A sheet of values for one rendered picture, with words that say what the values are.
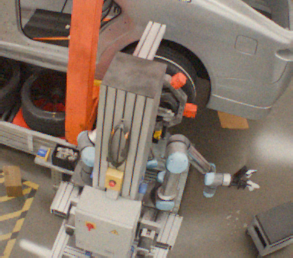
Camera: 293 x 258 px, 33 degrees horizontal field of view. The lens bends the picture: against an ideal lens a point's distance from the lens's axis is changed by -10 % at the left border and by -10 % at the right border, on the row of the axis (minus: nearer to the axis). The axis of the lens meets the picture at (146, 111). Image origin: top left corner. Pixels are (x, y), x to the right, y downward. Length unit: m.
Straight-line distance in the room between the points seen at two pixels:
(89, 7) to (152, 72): 0.88
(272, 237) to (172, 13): 1.94
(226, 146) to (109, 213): 2.33
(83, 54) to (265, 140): 2.41
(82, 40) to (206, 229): 1.97
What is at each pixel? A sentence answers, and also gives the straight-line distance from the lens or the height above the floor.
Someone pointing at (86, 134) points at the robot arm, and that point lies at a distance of 3.50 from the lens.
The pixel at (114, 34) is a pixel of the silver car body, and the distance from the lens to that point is 4.01.
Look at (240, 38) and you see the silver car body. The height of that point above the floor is 1.51.
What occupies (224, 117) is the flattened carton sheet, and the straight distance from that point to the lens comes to 5.30.
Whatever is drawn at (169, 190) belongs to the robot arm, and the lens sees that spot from 3.19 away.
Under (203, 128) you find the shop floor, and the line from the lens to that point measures 5.14.
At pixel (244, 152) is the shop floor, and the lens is 5.06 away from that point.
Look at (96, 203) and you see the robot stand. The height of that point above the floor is 1.23.
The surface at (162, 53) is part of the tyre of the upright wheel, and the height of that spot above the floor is 1.17.
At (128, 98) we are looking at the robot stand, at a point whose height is 1.98.
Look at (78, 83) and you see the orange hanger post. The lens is 3.66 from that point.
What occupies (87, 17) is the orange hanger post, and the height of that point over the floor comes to 1.76.
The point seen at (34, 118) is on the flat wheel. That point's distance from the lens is 4.41.
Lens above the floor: 3.69
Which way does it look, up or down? 46 degrees down
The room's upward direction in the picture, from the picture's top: 10 degrees clockwise
